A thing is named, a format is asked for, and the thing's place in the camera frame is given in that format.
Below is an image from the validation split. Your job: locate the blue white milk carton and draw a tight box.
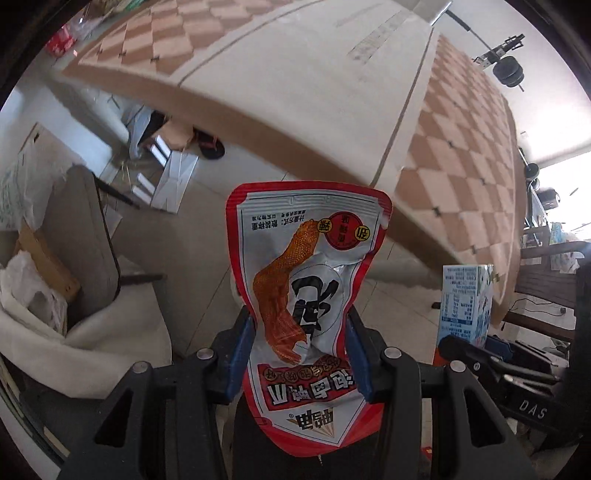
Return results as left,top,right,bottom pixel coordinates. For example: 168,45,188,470
437,265,494,347

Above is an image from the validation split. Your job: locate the red white snack pouch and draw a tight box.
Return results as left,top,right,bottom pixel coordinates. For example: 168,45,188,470
226,181,392,457

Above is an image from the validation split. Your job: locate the cardboard box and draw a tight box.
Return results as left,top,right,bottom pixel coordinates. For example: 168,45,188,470
13,221,80,304

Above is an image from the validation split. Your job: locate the grey chair with black legs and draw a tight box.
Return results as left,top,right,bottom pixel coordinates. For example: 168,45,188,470
41,165,165,327

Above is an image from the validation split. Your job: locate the checkered table cloth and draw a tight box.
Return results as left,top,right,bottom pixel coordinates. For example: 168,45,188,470
64,1,525,324

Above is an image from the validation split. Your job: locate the black red slipper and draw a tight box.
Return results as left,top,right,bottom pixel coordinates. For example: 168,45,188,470
193,129,225,160

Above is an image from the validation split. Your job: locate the red packet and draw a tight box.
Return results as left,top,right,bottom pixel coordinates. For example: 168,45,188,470
45,24,77,58

